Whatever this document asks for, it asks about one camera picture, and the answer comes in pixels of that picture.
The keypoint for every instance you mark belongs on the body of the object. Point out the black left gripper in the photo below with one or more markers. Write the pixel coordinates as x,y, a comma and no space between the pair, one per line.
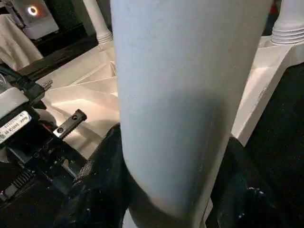
35,161

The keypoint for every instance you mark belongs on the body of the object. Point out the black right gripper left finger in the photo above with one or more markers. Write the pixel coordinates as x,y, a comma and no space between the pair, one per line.
104,185

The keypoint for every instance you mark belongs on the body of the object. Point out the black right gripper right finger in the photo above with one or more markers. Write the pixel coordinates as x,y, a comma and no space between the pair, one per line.
244,194

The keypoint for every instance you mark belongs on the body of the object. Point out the white plastic table top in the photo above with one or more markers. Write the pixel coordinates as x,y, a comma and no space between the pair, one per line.
90,90

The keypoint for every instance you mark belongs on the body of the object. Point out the white plastic table leg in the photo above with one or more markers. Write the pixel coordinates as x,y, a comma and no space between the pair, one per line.
289,21
178,95
97,19

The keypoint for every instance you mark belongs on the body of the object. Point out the black work mat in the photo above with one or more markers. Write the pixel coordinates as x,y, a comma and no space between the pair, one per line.
280,118

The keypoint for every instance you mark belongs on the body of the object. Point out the cream draped cloth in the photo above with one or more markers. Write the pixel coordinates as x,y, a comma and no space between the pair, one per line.
14,42

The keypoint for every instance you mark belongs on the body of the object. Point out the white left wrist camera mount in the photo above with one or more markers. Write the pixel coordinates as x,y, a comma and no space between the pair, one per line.
12,99

